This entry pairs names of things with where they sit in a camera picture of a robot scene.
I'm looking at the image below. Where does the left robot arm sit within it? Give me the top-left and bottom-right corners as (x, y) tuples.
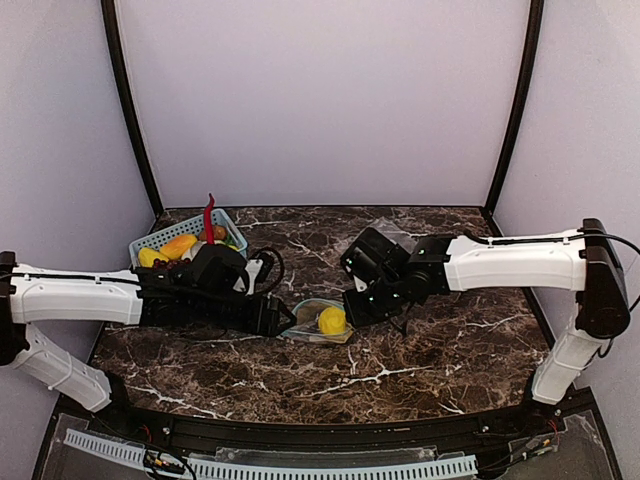
(1, 244), (296, 413)

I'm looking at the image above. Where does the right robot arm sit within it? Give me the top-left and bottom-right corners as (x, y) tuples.
(340, 218), (637, 405)

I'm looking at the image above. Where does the dark red toy food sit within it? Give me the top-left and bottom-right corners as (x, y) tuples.
(151, 258), (179, 271)

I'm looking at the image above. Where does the brown toy kiwi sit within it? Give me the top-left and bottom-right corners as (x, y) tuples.
(198, 225), (228, 243)

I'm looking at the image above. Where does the red toy chili pepper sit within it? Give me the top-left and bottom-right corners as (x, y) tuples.
(203, 193), (215, 245)

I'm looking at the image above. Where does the white toy garlic bulb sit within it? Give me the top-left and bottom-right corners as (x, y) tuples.
(181, 241), (204, 261)

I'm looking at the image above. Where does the orange yellow toy mango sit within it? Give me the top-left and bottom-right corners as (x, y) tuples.
(159, 234), (198, 260)

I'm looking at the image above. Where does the blue perforated plastic basket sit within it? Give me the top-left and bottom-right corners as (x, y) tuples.
(128, 208), (248, 267)

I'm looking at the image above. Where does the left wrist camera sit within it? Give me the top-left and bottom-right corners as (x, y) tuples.
(233, 246), (285, 296)

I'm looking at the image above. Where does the black front table rail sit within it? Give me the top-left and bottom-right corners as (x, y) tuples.
(90, 405), (564, 453)

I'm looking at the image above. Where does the grey slotted cable duct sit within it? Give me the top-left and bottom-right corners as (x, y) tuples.
(63, 428), (479, 480)

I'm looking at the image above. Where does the right black corner post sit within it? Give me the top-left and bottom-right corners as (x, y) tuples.
(483, 0), (545, 218)

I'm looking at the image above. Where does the black corner post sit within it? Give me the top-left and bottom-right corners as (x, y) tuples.
(100, 0), (164, 218)
(483, 0), (545, 218)

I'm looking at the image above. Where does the left black corner post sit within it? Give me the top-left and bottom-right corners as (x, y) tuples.
(100, 0), (164, 218)

